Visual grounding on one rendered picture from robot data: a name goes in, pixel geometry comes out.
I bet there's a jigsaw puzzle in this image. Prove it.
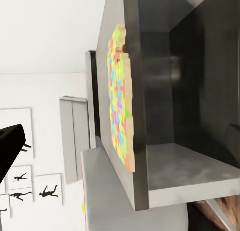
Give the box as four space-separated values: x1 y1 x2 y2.
107 24 135 173

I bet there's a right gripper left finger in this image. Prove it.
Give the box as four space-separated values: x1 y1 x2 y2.
0 124 26 184

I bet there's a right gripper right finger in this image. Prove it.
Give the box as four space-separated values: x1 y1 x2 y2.
224 124 240 164

